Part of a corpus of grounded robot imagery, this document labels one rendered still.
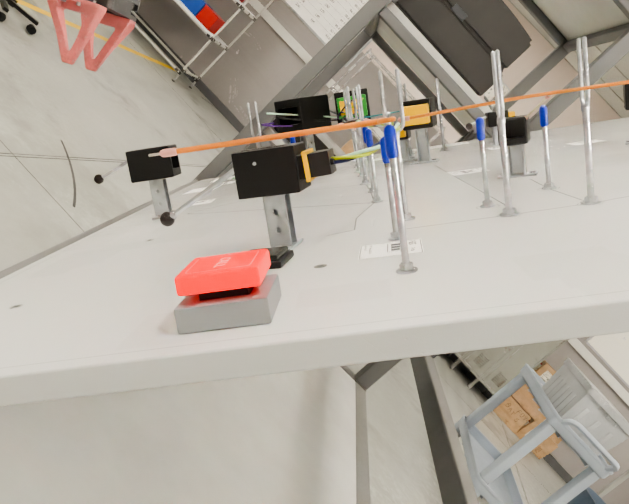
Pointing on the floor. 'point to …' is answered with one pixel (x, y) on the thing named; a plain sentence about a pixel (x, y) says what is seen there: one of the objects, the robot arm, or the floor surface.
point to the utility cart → (497, 484)
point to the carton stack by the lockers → (528, 413)
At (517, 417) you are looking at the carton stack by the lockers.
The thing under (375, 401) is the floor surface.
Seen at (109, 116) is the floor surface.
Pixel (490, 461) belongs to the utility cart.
